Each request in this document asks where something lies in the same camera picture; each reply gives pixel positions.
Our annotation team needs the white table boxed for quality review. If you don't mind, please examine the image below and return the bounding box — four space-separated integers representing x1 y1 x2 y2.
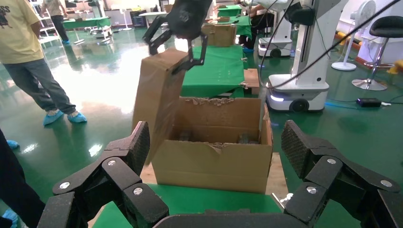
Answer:
138 11 169 20

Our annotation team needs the white pedestal fan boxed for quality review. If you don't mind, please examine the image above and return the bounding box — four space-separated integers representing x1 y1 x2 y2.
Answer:
115 3 133 31
331 0 377 71

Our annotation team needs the person in dark clothes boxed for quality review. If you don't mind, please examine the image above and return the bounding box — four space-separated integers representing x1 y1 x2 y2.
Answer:
238 3 263 54

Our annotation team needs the person in black clothes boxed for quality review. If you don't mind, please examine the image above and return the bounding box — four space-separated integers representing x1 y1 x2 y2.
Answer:
0 129 46 228

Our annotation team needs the large open brown carton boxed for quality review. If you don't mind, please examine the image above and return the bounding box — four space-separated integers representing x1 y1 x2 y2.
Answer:
151 96 274 194

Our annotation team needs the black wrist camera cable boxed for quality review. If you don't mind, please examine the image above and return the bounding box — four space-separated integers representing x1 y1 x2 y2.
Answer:
259 0 403 89

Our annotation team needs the white cabinet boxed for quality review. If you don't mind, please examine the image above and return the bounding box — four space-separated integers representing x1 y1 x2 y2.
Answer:
357 29 403 65

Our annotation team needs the black bar stool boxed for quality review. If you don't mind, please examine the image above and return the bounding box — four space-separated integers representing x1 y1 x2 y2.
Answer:
351 16 403 92

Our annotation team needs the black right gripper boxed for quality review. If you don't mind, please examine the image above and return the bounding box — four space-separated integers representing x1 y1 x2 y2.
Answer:
142 0 213 76

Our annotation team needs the black cabinet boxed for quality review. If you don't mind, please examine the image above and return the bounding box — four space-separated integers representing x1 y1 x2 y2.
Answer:
129 9 147 28

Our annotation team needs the black power adapter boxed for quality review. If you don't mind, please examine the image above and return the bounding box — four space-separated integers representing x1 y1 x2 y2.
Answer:
356 97 382 108

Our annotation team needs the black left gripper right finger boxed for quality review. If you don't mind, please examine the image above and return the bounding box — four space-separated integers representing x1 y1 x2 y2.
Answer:
280 119 403 228

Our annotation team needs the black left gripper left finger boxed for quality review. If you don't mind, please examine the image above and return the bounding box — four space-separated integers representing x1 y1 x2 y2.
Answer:
37 121 170 228

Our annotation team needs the white shelf rack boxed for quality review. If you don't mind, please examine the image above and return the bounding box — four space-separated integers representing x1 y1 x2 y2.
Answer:
27 0 60 41

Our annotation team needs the yellow object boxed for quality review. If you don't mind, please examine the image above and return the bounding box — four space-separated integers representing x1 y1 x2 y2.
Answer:
386 58 403 75

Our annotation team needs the person in yellow shirt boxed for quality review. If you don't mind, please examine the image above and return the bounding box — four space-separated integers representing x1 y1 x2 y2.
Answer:
0 0 88 127

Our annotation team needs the person with beige shirt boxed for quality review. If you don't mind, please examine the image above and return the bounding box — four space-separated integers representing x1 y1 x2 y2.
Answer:
40 0 70 45

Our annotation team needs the plain green tablecloth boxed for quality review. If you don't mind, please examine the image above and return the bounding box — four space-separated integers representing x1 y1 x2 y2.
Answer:
234 16 253 40
180 45 247 99
216 4 242 18
62 16 111 30

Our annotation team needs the brown cardboard box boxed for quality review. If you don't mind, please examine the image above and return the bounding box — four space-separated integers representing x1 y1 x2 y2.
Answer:
131 47 190 166

